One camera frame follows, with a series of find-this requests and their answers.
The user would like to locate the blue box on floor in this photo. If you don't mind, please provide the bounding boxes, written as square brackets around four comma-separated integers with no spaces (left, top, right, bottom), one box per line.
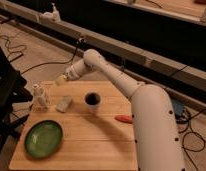
[172,100,184,116]

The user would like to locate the white rectangular sponge block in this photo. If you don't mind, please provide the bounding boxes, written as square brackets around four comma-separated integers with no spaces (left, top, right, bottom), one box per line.
[56,96,72,113]

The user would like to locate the white cup dark inside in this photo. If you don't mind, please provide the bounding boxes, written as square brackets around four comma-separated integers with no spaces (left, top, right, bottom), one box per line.
[84,92,101,114]

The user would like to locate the orange carrot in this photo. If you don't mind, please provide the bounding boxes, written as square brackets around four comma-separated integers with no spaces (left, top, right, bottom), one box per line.
[115,115,132,124]

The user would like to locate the green plate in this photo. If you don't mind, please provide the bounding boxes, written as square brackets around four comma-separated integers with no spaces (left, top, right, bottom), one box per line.
[24,120,63,159]

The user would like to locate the white object on rail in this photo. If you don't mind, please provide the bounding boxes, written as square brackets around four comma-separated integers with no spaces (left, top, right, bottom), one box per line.
[40,4,61,22]

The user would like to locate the white wrist end block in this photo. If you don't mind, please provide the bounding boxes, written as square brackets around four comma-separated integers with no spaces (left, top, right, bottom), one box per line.
[55,60,94,86]

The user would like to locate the black cable on floor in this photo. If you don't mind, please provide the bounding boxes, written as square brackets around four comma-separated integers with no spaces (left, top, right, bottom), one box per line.
[19,35,86,82]

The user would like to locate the black cable right floor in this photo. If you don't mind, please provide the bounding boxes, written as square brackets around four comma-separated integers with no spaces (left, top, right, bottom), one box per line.
[175,106,206,171]

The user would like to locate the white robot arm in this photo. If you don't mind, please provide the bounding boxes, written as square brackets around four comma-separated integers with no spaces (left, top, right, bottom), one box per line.
[56,49,186,171]

